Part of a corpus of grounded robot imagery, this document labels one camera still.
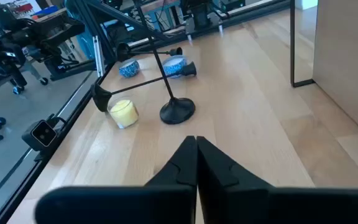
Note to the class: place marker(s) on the wooden shelf riser black frame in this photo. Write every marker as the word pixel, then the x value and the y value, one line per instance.
pixel 346 62

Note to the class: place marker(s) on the black aluminium rail frame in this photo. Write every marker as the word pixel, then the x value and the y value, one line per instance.
pixel 28 183

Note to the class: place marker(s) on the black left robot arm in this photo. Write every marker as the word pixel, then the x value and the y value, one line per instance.
pixel 199 15

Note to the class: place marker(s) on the black metal candlestick holder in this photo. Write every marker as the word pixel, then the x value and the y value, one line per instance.
pixel 177 112
pixel 100 98

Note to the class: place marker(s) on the silver aluminium bracket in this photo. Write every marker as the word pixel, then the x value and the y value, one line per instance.
pixel 98 56

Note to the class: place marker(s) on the yellow candle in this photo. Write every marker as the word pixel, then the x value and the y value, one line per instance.
pixel 124 115

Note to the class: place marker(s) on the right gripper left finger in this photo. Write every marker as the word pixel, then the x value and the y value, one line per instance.
pixel 154 205

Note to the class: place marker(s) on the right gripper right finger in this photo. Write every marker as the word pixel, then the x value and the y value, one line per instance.
pixel 259 205

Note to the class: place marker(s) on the white tealight candle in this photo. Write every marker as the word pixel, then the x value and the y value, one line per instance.
pixel 129 69

